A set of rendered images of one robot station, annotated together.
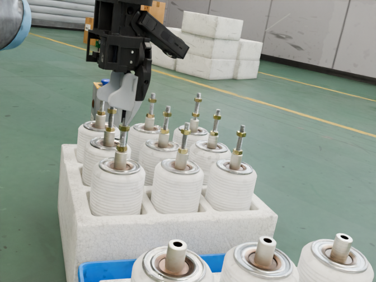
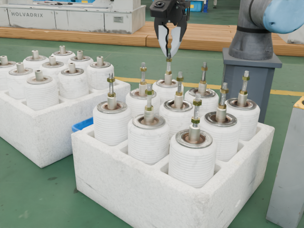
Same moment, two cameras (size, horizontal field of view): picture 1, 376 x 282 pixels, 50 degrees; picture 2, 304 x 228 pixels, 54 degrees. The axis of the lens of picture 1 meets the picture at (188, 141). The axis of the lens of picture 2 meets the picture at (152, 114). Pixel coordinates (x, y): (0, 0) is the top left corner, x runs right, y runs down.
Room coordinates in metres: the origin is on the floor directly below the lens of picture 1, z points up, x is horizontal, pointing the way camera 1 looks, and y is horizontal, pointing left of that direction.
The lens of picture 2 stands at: (1.41, -0.33, 0.55)
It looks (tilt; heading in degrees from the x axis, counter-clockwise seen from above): 25 degrees down; 151
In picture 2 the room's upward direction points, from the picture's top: 1 degrees clockwise
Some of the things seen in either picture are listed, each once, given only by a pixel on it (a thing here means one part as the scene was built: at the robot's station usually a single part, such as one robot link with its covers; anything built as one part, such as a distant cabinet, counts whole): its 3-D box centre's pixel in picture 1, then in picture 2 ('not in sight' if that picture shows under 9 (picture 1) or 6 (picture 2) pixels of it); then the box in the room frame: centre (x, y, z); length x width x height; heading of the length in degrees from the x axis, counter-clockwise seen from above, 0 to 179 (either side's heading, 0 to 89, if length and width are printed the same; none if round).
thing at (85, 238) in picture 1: (153, 211); (174, 159); (0.83, 0.05, 0.09); 0.39 x 0.39 x 0.18; 23
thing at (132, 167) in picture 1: (120, 166); (168, 83); (0.68, 0.11, 0.25); 0.08 x 0.08 x 0.01
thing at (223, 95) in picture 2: (151, 108); (223, 98); (0.94, 0.10, 0.30); 0.01 x 0.01 x 0.08
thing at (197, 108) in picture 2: (196, 107); (196, 111); (0.99, -0.01, 0.31); 0.01 x 0.01 x 0.08
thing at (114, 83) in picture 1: (112, 94); (178, 40); (0.68, 0.14, 0.38); 0.06 x 0.03 x 0.09; 130
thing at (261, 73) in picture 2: not in sight; (243, 93); (0.65, 0.47, 0.15); 0.19 x 0.19 x 0.30; 51
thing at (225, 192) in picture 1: (226, 207); (113, 139); (0.77, -0.10, 0.16); 0.10 x 0.10 x 0.18
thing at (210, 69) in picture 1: (205, 65); not in sight; (3.81, -0.05, 0.09); 0.39 x 0.39 x 0.18; 55
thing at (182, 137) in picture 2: (192, 130); (193, 138); (0.99, -0.01, 0.25); 0.08 x 0.08 x 0.01
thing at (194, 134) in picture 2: (193, 126); (194, 133); (0.99, -0.01, 0.26); 0.02 x 0.02 x 0.03
